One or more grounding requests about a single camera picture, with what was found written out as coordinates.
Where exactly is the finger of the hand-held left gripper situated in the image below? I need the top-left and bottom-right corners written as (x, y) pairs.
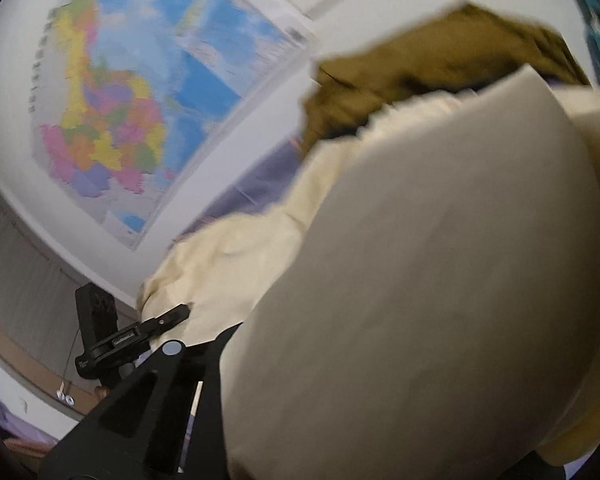
top-left (140, 303), bottom-right (191, 342)

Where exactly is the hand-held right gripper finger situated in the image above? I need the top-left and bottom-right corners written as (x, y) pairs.
top-left (39, 324), bottom-right (245, 480)

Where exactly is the cream jacket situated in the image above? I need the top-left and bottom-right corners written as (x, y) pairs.
top-left (136, 65), bottom-right (600, 480)

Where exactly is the grey curtain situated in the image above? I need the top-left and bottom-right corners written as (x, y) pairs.
top-left (0, 185), bottom-right (141, 371)

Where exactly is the purple bed sheet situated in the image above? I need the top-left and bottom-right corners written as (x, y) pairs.
top-left (172, 137), bottom-right (311, 241)

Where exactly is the olive cloth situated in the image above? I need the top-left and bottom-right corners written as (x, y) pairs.
top-left (300, 2), bottom-right (593, 161)

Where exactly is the wooden rail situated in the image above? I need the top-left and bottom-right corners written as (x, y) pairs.
top-left (0, 310), bottom-right (98, 417)

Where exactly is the colourful wall map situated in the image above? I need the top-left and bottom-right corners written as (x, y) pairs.
top-left (26, 0), bottom-right (315, 251)

